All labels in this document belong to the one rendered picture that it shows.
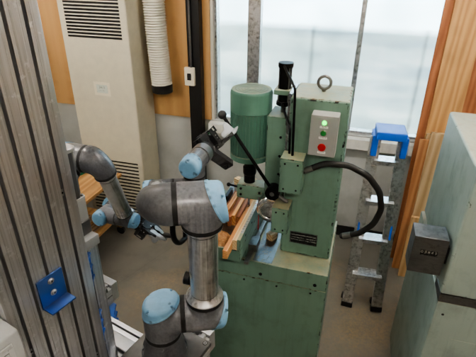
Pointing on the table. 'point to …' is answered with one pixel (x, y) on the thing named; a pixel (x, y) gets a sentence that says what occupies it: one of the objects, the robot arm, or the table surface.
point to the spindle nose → (249, 173)
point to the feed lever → (257, 167)
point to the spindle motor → (250, 120)
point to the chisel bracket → (248, 190)
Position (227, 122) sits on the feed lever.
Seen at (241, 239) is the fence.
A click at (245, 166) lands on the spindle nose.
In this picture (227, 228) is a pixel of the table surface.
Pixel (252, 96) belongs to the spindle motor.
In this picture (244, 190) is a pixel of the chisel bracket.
